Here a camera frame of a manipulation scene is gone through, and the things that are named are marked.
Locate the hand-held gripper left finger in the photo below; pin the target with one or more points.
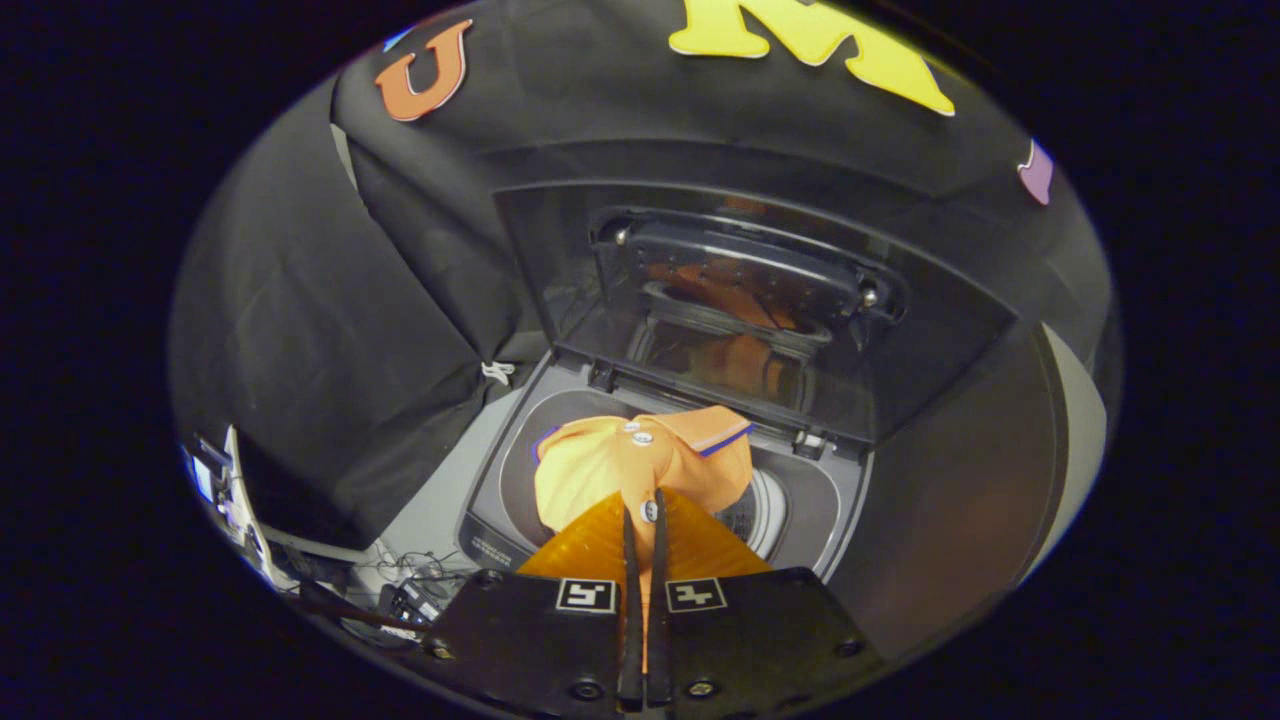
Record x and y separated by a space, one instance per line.
631 640

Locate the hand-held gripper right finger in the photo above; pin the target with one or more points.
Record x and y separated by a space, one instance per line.
659 640

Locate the orange polo shirt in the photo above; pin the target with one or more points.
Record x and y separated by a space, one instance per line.
620 465

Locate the dark washing machine lid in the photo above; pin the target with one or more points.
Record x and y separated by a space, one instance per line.
930 340

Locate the white equipment rack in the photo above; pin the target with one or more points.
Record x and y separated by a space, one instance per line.
235 500

